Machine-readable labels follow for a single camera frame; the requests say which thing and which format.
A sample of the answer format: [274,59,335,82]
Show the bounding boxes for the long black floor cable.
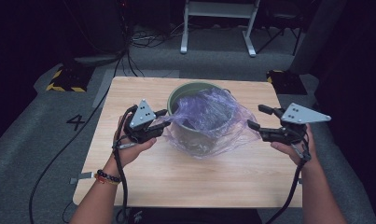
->
[28,52,128,224]

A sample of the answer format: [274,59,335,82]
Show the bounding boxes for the black bead bracelet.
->
[96,168,122,184]

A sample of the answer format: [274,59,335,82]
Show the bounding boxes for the purple plastic bag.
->
[159,87,261,161]

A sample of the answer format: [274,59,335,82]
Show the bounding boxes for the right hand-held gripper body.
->
[260,102,332,147]

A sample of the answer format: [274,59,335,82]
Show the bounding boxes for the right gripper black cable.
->
[264,130,313,224]

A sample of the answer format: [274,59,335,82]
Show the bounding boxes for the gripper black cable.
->
[264,130,313,224]
[112,105,139,224]

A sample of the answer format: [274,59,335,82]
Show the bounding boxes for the person's right hand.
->
[270,123,320,169]

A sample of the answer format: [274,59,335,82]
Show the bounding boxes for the small grey tape piece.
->
[69,171,94,186]

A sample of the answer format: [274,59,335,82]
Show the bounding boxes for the black yellow striped base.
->
[266,69,308,96]
[46,64,95,93]

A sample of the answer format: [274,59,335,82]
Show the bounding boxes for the black folding stand legs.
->
[256,0,305,57]

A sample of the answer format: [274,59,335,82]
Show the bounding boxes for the bundle of floor cables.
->
[126,21,189,49]

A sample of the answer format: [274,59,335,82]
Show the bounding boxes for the grey column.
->
[289,0,349,76]

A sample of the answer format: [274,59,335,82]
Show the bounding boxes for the orange cord bracelet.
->
[93,173,120,187]

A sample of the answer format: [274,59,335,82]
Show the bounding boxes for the person's left hand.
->
[108,114,159,175]

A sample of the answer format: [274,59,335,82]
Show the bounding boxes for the white metal stand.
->
[179,0,261,58]

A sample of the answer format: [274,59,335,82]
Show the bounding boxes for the green plastic bin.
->
[166,80,240,159]

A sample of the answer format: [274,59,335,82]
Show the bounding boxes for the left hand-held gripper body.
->
[122,98,164,145]

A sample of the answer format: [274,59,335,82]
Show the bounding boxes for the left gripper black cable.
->
[112,105,139,224]

